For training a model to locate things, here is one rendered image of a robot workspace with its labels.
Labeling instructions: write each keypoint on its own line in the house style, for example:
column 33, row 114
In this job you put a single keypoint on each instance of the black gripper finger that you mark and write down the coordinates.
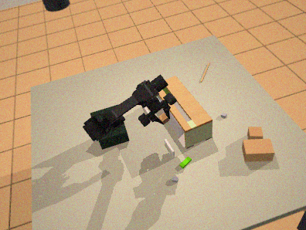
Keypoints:
column 157, row 120
column 167, row 111

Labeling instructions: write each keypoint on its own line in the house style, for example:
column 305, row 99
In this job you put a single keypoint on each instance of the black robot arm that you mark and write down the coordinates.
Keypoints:
column 113, row 118

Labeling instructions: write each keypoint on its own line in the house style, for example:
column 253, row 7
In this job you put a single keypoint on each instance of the small green block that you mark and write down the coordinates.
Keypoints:
column 185, row 162

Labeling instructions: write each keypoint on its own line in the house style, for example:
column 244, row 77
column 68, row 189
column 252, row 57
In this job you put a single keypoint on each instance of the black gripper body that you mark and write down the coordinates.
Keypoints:
column 154, row 106

